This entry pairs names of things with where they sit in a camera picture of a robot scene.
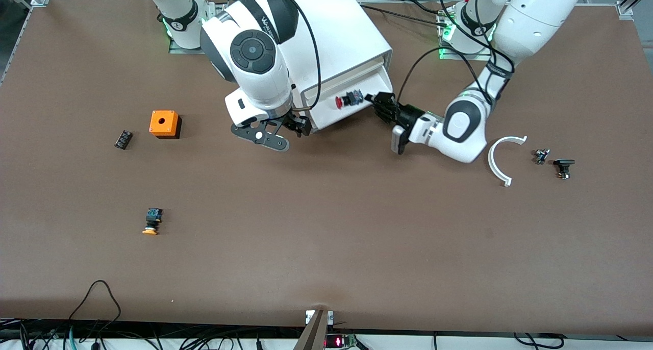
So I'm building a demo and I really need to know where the red push button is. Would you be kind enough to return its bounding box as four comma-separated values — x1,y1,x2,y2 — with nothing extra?
335,89,364,109

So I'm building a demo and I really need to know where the white uppermost cabinet drawer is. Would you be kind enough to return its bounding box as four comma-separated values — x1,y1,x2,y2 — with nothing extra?
301,57,386,93

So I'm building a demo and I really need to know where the white drawer cabinet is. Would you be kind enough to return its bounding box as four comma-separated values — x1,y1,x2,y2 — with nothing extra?
278,0,394,134

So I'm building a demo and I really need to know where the yellow push button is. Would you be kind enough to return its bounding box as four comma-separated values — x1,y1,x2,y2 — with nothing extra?
142,208,164,236

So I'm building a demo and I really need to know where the white curved plastic piece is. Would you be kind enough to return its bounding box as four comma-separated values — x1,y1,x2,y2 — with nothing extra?
488,136,528,187

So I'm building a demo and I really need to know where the device with red light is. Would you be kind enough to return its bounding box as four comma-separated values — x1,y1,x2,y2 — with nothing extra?
324,334,358,349

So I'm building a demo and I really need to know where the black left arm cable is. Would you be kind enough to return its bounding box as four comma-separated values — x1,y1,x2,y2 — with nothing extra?
397,0,516,106

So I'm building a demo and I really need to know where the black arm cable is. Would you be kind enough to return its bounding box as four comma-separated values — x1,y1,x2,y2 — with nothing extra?
278,0,322,111
397,0,516,106

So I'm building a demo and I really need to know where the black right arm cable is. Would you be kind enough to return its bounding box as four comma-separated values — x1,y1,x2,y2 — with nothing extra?
278,0,322,111

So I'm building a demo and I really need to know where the black cable on table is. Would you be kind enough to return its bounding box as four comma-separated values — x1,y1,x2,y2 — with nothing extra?
357,3,444,27

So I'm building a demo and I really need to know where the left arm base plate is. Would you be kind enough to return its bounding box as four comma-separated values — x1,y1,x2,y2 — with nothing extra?
438,8,493,61

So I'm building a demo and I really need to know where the orange button enclosure box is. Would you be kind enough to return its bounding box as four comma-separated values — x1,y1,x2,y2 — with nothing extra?
149,110,182,140

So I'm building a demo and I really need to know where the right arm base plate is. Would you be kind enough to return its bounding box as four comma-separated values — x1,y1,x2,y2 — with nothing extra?
168,0,228,54

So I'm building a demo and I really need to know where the black switch part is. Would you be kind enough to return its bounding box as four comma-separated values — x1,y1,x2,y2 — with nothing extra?
553,159,575,180

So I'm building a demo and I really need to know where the camera mount post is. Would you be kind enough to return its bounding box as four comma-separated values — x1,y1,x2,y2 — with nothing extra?
293,309,335,350

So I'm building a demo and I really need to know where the black looped cable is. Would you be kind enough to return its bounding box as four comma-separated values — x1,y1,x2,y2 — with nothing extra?
69,280,122,322

